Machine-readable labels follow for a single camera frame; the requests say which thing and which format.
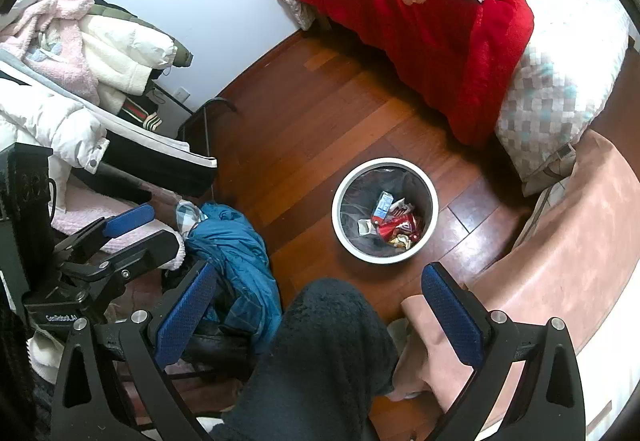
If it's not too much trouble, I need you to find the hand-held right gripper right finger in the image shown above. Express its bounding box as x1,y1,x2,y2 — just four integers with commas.
420,262,587,441

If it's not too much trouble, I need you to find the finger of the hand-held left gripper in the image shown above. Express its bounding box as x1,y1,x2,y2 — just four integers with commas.
65,229,181,292
52,202,156,262

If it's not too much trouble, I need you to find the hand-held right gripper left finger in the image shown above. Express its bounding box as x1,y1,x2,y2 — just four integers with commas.
50,261,223,441

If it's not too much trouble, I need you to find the white round trash bin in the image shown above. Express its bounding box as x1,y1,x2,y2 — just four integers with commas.
331,157,440,265

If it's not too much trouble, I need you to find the red snack wrapper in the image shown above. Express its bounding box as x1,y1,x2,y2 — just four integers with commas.
377,213,421,242

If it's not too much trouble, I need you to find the blue and red milk carton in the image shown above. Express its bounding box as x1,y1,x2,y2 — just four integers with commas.
370,191,396,222

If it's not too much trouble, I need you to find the pink plush towel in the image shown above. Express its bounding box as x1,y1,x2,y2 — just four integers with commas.
50,181,186,272

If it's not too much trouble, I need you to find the checked cloth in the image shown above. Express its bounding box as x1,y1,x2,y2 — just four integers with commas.
175,200,208,239

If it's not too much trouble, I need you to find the black and white garment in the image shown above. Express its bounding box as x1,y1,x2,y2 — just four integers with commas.
0,48,219,196

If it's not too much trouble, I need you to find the white puffer jacket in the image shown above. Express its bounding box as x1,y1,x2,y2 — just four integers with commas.
0,71,111,212

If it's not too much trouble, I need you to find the blue jacket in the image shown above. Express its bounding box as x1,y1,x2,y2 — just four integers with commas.
185,202,283,354

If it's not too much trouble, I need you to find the striped dark garment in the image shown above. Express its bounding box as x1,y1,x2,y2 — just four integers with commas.
117,96,163,132

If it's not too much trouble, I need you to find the pale table cloth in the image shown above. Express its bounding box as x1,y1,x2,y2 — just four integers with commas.
392,128,640,427

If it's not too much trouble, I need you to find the person's dark fleece trouser leg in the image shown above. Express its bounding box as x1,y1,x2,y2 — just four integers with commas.
210,277,401,441

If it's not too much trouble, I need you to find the black bin liner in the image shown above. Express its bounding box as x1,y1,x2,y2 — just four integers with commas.
337,166,433,254

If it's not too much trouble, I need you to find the pink fleece robe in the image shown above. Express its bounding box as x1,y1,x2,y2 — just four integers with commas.
0,0,101,104

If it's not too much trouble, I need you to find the cream jacket with olive lining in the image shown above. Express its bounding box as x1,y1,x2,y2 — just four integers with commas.
77,0,193,96

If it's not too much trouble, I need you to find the red blanket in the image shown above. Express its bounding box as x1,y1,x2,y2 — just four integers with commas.
271,0,586,146

